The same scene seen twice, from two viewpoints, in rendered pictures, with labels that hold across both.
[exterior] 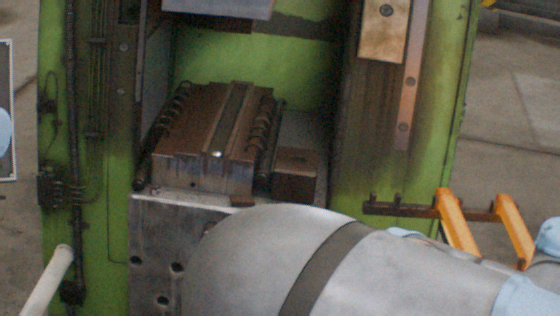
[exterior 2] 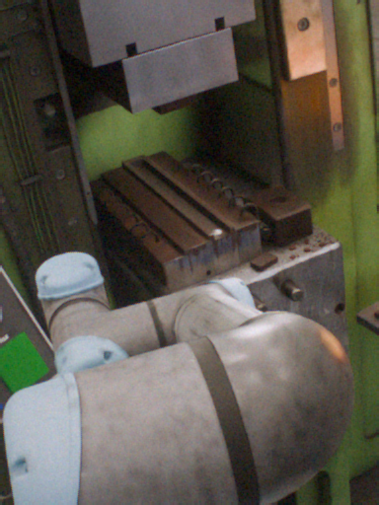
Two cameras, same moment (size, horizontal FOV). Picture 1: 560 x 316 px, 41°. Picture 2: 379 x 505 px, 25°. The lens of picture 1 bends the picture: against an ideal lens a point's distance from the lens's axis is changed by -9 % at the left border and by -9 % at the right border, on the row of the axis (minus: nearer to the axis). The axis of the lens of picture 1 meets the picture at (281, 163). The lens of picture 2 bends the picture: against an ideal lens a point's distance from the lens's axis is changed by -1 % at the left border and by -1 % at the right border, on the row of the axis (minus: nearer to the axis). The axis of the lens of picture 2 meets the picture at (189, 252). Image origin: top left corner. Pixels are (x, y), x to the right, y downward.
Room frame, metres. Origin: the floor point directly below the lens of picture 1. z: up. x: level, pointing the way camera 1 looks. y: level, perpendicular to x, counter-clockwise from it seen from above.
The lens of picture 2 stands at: (0.19, 0.72, 1.78)
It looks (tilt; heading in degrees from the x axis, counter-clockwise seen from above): 31 degrees down; 337
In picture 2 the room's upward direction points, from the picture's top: 10 degrees counter-clockwise
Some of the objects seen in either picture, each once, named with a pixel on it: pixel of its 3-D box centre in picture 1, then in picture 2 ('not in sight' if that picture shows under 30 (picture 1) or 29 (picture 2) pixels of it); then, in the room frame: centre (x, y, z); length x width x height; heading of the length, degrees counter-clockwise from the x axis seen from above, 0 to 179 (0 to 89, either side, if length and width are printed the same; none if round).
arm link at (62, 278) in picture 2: not in sight; (75, 305); (1.02, 0.52, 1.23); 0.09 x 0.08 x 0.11; 166
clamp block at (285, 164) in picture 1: (295, 174); (279, 215); (1.47, -0.03, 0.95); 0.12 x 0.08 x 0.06; 178
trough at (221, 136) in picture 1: (230, 115); (173, 193); (1.62, 0.12, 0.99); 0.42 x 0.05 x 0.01; 178
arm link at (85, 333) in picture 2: not in sight; (105, 349); (0.92, 0.53, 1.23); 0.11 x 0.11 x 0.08; 76
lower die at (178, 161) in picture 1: (217, 129); (165, 212); (1.62, 0.14, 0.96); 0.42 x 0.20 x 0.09; 178
